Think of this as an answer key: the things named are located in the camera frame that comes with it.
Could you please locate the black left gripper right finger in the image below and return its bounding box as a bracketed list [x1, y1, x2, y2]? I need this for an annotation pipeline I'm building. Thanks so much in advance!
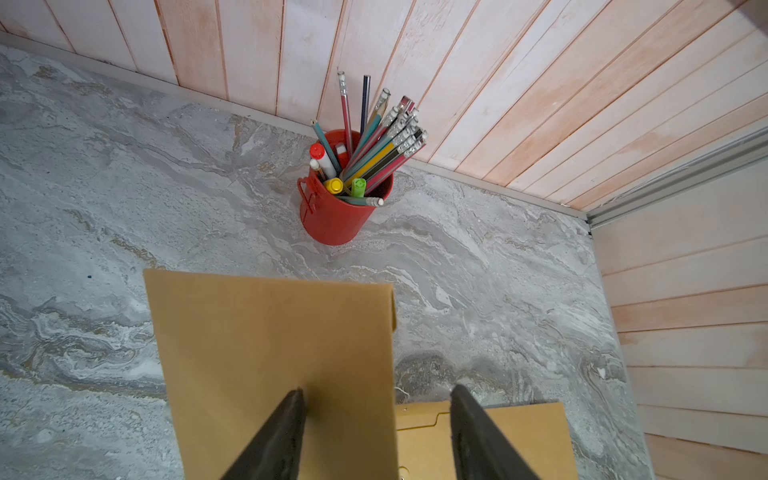
[450, 385, 538, 480]

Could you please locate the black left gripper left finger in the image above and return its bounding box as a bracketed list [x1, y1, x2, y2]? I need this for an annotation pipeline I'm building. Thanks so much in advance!
[222, 388, 307, 480]

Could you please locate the brown kraft file bag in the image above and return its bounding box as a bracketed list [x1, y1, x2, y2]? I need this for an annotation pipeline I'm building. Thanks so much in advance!
[144, 270, 399, 479]
[395, 401, 578, 479]

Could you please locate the bundle of pens and pencils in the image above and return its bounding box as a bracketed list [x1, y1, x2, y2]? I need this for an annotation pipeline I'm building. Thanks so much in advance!
[309, 71, 428, 207]

